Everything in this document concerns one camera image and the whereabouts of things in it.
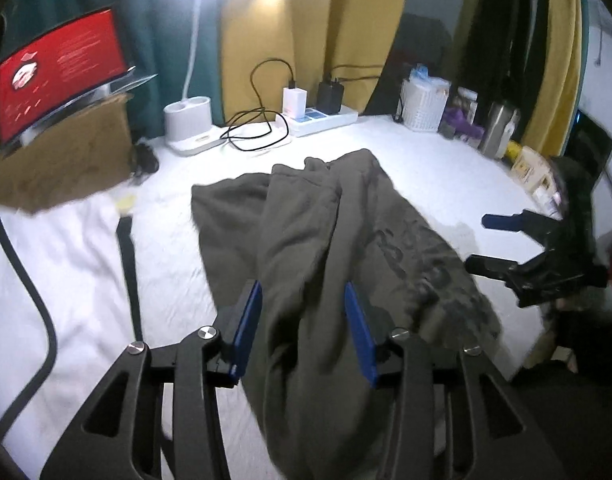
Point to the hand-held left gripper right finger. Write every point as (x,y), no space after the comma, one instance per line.
(361,330)

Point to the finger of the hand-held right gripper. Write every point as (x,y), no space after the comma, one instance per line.
(500,222)
(485,265)

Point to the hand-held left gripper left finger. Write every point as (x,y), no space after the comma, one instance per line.
(248,325)

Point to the olive green shirt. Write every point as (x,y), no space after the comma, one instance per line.
(311,240)

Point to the yellow bag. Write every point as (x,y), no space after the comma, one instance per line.
(514,150)

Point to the stainless steel tumbler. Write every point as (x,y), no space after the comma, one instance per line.
(498,130)

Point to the white bed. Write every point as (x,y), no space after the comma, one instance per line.
(171,260)

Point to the small grey object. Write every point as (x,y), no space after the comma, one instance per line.
(446,130)

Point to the purple cloth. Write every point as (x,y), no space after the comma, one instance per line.
(460,122)

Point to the black screen device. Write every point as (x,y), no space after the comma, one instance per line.
(585,145)

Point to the white plastic basket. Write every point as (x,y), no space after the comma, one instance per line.
(425,107)

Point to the blue plastic packet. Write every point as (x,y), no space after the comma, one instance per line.
(420,74)

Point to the yellow curtain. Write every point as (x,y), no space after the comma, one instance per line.
(311,20)
(560,60)

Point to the small black object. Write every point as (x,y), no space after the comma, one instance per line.
(145,157)

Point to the white power strip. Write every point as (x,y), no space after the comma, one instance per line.
(331,120)

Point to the black charger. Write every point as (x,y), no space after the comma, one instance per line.
(330,97)

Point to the white desk lamp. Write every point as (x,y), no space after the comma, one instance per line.
(188,120)

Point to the white charger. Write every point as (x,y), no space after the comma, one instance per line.
(293,102)

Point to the cardboard box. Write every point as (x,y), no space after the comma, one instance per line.
(71,160)

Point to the green curtain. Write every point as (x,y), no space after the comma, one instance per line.
(151,35)

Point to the red screen monitor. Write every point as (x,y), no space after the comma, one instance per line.
(61,70)

